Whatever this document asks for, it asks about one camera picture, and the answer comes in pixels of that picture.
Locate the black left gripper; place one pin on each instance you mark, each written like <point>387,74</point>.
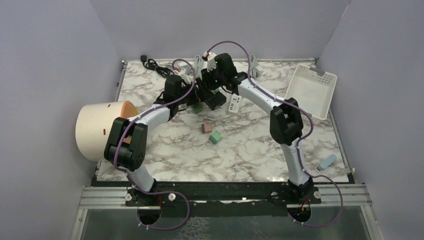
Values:
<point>195,98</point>

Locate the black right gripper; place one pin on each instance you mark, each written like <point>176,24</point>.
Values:
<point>204,78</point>

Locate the black power strip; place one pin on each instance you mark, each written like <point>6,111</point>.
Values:
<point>217,100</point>

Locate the green power strip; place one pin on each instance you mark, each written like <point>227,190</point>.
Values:
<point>197,108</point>

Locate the white power strip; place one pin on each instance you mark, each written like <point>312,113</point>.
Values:
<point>234,105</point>

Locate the pink USB charger plug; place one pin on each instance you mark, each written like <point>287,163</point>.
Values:
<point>206,128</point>

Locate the green USB charger plug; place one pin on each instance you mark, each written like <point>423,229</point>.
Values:
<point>215,137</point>

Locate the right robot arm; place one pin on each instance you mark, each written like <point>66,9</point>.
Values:
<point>286,124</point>

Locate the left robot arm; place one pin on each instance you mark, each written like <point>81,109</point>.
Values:
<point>126,145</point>

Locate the light blue charger plug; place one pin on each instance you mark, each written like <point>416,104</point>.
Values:
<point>327,162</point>

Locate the cream cylindrical drum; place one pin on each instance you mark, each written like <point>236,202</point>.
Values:
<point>94,123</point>

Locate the white plastic basket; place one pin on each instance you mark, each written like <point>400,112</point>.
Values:
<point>313,90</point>

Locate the aluminium front rail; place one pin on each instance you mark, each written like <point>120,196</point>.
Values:
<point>326,195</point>

